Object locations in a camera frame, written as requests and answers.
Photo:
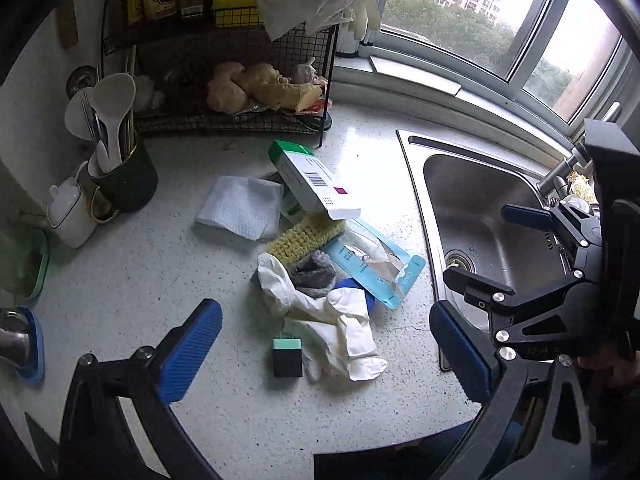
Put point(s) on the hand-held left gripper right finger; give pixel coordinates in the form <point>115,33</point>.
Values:
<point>460,355</point>

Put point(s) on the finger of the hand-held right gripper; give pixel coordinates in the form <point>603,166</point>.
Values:
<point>525,216</point>
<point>475,285</point>

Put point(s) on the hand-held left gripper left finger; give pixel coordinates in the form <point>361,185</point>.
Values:
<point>192,350</point>

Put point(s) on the black green plug charger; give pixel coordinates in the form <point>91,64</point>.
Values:
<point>287,360</point>

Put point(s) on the pale blue clear-window pouch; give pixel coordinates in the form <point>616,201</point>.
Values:
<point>375,265</point>

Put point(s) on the white rubber glove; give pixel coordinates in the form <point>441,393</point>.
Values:
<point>325,330</point>

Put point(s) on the grey cloth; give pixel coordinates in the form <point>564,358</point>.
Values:
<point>312,272</point>

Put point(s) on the yellow bristle brush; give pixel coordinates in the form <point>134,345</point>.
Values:
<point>305,237</point>

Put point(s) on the white green cardboard box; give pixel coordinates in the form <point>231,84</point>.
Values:
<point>315,185</point>

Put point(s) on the sink drain strainer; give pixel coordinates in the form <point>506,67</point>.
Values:
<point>458,261</point>

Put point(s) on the stainless steel sink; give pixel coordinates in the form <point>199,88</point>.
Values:
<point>480,200</point>

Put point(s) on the grey kitchen faucet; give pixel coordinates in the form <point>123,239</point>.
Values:
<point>555,176</point>

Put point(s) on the yellow cloth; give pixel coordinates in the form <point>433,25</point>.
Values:
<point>581,186</point>

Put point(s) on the white folded cloth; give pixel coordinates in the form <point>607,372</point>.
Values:
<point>240,205</point>

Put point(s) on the black utensil mug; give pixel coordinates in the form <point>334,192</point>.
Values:
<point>132,185</point>

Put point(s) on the green tray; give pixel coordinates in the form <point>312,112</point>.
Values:
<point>37,267</point>

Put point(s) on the steel teapot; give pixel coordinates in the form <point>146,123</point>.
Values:
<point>11,342</point>

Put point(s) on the dark round dish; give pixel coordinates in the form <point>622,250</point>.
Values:
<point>327,122</point>

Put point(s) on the white rice paddle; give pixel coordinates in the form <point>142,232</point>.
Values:
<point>116,100</point>

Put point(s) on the garlic bulb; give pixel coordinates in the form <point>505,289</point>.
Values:
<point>146,92</point>
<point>306,72</point>

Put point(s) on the white ladle spoon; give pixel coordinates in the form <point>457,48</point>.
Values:
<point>77,112</point>

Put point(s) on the round ginger root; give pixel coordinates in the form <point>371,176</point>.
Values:
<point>225,87</point>

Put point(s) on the long ginger root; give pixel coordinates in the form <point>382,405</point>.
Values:
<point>277,90</point>

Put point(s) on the crumpled white plastic bag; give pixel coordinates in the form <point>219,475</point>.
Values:
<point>320,5</point>

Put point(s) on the brown wooden strip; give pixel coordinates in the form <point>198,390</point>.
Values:
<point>67,25</point>

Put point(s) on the window frame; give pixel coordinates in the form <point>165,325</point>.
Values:
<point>517,55</point>

